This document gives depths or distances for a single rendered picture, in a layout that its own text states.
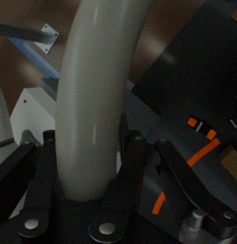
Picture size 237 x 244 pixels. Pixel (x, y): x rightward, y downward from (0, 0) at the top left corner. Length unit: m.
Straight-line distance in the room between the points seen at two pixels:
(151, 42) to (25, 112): 0.98
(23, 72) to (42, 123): 1.33
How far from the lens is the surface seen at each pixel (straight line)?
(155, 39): 1.37
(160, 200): 1.56
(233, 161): 1.32
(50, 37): 1.72
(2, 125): 0.49
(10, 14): 2.21
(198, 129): 1.31
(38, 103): 0.59
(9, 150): 0.50
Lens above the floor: 1.32
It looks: 69 degrees down
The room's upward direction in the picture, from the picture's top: 118 degrees counter-clockwise
